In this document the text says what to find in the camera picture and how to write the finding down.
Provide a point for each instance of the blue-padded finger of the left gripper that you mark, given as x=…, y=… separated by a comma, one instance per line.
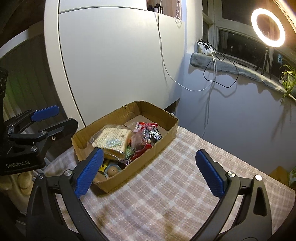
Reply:
x=43, y=114

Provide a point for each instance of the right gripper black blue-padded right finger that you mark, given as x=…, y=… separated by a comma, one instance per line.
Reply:
x=243, y=210

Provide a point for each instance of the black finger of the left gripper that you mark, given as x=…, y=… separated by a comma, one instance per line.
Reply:
x=59, y=130

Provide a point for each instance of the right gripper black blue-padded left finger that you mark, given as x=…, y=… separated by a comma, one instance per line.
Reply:
x=44, y=217

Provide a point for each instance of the packaged sliced bread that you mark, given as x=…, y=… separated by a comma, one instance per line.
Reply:
x=113, y=140

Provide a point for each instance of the egg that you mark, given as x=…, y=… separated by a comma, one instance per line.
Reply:
x=111, y=170

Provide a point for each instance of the red date snack packet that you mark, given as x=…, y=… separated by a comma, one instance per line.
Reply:
x=140, y=141

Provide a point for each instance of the yellow snack packet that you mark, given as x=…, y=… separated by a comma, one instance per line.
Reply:
x=104, y=165

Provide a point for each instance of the green box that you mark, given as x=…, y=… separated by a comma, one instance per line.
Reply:
x=292, y=176

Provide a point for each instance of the brown cardboard box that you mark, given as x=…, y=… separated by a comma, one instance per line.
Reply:
x=128, y=116

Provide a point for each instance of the white cabinet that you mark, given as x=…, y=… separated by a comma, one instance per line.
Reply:
x=105, y=54

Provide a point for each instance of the plaid beige tablecloth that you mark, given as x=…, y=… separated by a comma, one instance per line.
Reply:
x=168, y=199

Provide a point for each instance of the black-white snack packet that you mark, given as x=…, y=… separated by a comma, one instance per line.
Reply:
x=155, y=134

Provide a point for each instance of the green potted plant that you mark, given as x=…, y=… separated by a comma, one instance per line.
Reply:
x=288, y=81

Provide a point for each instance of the white power strip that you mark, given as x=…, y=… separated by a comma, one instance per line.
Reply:
x=205, y=48

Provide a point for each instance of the grey windowsill mat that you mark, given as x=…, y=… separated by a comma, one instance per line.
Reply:
x=206, y=62

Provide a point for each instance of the ring light tripod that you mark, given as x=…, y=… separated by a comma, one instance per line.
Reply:
x=265, y=62

